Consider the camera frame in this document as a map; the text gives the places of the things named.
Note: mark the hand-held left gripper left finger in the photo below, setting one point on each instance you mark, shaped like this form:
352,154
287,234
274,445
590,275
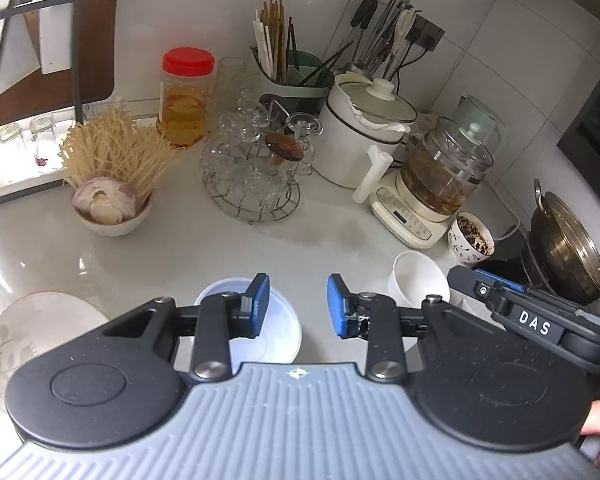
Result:
257,305

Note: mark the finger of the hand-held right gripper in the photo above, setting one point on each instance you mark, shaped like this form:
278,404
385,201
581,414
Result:
505,286

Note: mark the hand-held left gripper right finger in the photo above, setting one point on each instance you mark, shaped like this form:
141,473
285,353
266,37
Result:
337,305

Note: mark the large translucent plastic bowl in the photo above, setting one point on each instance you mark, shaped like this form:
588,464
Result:
211,302

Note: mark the plain white ceramic bowl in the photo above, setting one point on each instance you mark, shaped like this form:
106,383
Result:
415,275

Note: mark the small floral ceramic plate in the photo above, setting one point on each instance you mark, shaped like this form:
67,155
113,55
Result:
35,340

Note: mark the patterned bowl with spices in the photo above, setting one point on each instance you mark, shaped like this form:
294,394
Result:
462,251

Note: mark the stainless steel wok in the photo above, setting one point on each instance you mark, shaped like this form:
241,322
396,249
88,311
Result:
565,245

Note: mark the glass kettle with white base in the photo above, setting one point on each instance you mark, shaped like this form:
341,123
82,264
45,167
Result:
440,175

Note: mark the white electric cooking pot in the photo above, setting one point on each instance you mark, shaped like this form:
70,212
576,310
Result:
345,145

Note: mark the brown wooden lid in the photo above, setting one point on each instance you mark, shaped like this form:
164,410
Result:
285,146

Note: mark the white bowl with onion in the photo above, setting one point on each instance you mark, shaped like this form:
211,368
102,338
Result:
115,227

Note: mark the group of clear glass cups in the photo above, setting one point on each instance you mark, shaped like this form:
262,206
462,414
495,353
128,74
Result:
230,135

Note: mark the garlic bulb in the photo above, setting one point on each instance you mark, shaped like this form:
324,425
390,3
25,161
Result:
105,207

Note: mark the red onion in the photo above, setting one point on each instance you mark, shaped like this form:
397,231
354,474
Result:
87,192

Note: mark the green chopstick holder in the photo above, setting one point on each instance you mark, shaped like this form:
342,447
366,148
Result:
290,96

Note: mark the red lid plastic jar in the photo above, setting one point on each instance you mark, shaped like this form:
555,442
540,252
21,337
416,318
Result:
185,105

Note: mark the clear glass pitcher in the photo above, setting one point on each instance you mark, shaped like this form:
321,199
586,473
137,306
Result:
232,80

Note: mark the bundle of chopsticks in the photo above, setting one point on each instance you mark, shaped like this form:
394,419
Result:
275,40

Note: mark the clear glass with red print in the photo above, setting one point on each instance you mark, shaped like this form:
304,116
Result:
45,140

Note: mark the hanging kitchen utensil set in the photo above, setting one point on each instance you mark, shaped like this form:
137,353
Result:
380,35

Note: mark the white drip tray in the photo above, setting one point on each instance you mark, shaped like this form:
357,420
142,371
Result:
10,187

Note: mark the clear drinking glass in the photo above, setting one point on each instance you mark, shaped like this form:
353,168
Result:
11,150

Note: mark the black metal dish rack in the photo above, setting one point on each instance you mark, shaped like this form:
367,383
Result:
80,60

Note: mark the dark brown cutting board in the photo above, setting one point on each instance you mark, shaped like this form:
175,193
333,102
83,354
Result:
30,97

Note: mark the white cutlery holder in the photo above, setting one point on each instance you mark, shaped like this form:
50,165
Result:
57,35

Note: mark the black wall socket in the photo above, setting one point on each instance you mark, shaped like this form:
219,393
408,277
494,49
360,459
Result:
430,35

